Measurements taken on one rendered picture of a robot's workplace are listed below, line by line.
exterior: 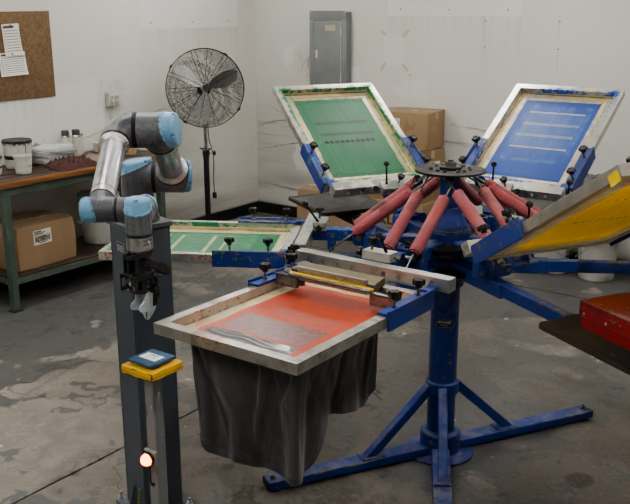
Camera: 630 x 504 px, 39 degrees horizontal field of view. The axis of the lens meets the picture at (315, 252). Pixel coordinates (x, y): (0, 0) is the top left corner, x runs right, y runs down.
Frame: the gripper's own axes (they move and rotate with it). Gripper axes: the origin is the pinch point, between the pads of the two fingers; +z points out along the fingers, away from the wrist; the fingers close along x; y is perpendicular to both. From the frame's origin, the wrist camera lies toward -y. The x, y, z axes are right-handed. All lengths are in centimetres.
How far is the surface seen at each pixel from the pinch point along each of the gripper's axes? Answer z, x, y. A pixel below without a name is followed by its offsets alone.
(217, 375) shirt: 28.1, 1.6, -26.5
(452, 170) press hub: -21, 15, -158
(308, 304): 15, 7, -69
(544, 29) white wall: -68, -84, -490
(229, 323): 14.7, -3.1, -38.2
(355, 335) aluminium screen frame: 12, 41, -47
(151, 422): 33.7, 0.5, 1.9
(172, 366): 15.4, 6.5, -2.1
